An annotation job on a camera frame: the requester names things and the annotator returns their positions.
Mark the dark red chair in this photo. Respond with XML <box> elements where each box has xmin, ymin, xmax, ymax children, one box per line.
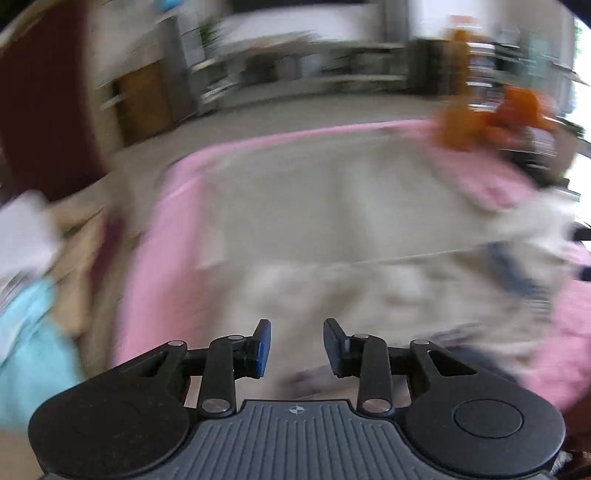
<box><xmin>0</xmin><ymin>0</ymin><xmax>126</xmax><ymax>259</ymax></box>

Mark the light blue garment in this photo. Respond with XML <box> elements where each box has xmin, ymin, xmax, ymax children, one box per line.
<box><xmin>0</xmin><ymin>277</ymin><xmax>83</xmax><ymax>418</ymax></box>

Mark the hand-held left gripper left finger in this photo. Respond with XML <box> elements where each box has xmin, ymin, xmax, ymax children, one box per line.
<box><xmin>115</xmin><ymin>318</ymin><xmax>272</xmax><ymax>418</ymax></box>

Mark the white garment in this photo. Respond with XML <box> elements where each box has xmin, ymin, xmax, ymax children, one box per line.
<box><xmin>0</xmin><ymin>191</ymin><xmax>62</xmax><ymax>296</ymax></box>

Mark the wooden cabinet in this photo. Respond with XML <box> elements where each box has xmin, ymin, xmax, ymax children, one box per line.
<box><xmin>113</xmin><ymin>62</ymin><xmax>182</xmax><ymax>147</ymax></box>

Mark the tan garment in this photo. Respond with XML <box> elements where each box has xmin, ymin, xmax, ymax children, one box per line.
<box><xmin>46</xmin><ymin>203</ymin><xmax>117</xmax><ymax>343</ymax></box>

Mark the beige t-shirt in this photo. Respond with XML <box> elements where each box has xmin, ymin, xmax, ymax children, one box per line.
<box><xmin>198</xmin><ymin>134</ymin><xmax>578</xmax><ymax>398</ymax></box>

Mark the pink printed blanket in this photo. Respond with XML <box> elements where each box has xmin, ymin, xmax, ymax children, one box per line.
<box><xmin>113</xmin><ymin>119</ymin><xmax>591</xmax><ymax>407</ymax></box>

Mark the orange juice bottle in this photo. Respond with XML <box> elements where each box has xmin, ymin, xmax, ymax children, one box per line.
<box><xmin>434</xmin><ymin>25</ymin><xmax>486</xmax><ymax>152</ymax></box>

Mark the long TV stand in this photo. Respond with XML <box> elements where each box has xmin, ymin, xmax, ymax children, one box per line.
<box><xmin>194</xmin><ymin>41</ymin><xmax>413</xmax><ymax>108</ymax></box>

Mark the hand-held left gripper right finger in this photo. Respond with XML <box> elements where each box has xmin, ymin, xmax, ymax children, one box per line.
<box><xmin>323</xmin><ymin>318</ymin><xmax>477</xmax><ymax>417</ymax></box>

